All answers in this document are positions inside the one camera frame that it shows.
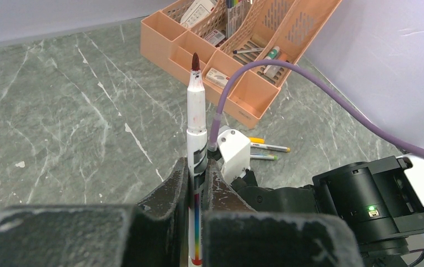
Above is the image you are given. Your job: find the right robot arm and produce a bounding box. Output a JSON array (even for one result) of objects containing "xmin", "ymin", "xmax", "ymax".
[{"xmin": 231, "ymin": 154, "xmax": 424, "ymax": 266}]

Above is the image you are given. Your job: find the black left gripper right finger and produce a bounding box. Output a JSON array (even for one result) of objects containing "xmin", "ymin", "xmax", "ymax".
[{"xmin": 202, "ymin": 160, "xmax": 363, "ymax": 266}]

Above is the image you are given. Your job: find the white pen yellow tip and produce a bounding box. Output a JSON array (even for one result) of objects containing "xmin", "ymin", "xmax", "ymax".
[{"xmin": 251, "ymin": 142, "xmax": 290, "ymax": 153}]

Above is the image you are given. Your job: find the white staples box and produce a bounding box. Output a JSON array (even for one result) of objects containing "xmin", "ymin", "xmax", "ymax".
[{"xmin": 206, "ymin": 67, "xmax": 230, "ymax": 89}]

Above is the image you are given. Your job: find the red white small box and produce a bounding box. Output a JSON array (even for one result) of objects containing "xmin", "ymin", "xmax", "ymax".
[{"xmin": 203, "ymin": 29, "xmax": 226, "ymax": 47}]

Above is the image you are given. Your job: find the yellow capped pen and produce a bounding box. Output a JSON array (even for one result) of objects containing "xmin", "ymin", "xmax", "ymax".
[{"xmin": 249, "ymin": 137, "xmax": 265, "ymax": 144}]

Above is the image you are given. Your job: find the pack of coloured markers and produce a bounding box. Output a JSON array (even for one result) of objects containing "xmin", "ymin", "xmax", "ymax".
[{"xmin": 225, "ymin": 0, "xmax": 253, "ymax": 39}]

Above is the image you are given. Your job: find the orange plastic desk organizer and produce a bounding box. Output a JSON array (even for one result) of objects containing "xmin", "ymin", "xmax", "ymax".
[{"xmin": 140, "ymin": 1, "xmax": 342, "ymax": 128}]

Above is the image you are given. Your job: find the white pen green tip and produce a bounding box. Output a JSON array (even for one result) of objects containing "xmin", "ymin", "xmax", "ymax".
[{"xmin": 250, "ymin": 154, "xmax": 278, "ymax": 161}]

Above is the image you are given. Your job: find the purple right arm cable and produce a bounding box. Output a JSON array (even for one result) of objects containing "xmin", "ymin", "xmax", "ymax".
[{"xmin": 208, "ymin": 58, "xmax": 424, "ymax": 267}]

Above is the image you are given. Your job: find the white paper booklet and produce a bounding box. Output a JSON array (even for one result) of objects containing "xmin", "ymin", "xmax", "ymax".
[{"xmin": 179, "ymin": 0, "xmax": 217, "ymax": 28}]

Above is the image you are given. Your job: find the blue capped pen in organizer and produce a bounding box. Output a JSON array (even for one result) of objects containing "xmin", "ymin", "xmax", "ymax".
[{"xmin": 233, "ymin": 47, "xmax": 264, "ymax": 55}]

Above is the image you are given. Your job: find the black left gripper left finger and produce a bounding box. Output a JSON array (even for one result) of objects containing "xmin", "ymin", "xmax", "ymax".
[{"xmin": 0, "ymin": 157, "xmax": 188, "ymax": 266}]

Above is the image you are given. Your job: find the white green glue stick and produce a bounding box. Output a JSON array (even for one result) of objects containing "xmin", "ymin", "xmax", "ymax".
[{"xmin": 262, "ymin": 46, "xmax": 281, "ymax": 79}]

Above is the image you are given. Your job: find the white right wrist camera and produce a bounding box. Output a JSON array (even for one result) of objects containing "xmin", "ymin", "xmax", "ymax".
[{"xmin": 217, "ymin": 126, "xmax": 251, "ymax": 184}]

